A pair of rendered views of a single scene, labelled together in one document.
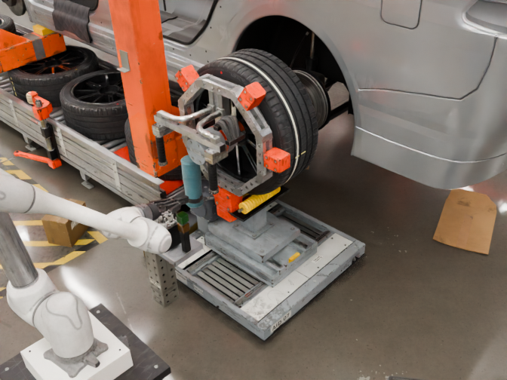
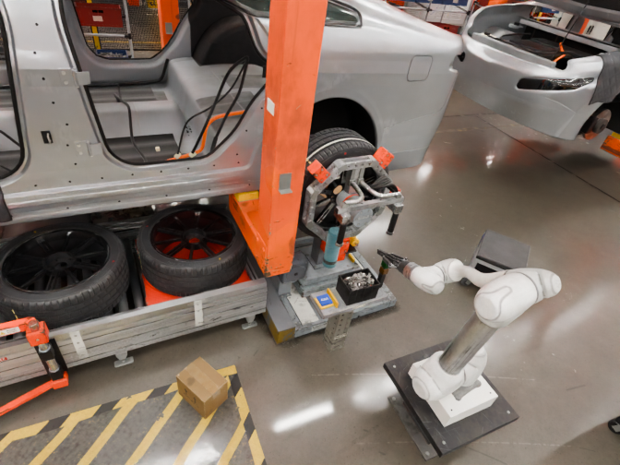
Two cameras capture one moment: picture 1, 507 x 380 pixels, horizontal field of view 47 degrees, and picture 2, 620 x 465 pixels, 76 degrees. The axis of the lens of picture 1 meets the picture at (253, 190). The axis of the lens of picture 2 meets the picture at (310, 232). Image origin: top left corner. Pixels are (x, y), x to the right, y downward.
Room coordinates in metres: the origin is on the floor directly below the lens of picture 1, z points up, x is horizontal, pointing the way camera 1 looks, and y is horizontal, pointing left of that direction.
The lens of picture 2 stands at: (2.02, 2.07, 2.12)
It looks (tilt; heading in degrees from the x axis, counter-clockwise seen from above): 38 degrees down; 284
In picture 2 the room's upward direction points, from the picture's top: 9 degrees clockwise
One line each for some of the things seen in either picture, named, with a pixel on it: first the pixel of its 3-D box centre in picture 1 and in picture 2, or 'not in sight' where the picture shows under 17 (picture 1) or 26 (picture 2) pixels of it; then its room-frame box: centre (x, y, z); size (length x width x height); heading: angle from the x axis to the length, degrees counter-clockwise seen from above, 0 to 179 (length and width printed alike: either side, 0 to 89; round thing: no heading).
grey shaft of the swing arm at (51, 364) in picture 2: (47, 134); (48, 354); (3.39, 1.35, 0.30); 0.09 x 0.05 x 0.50; 46
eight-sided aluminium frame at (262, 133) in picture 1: (223, 136); (347, 200); (2.31, 0.13, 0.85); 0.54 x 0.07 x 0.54; 46
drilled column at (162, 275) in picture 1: (161, 268); (338, 323); (2.15, 0.47, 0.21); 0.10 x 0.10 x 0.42; 46
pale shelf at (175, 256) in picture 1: (159, 235); (349, 296); (2.13, 0.45, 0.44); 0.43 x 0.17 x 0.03; 46
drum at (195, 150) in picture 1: (212, 142); (353, 207); (2.26, 0.18, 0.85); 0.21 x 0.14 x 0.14; 136
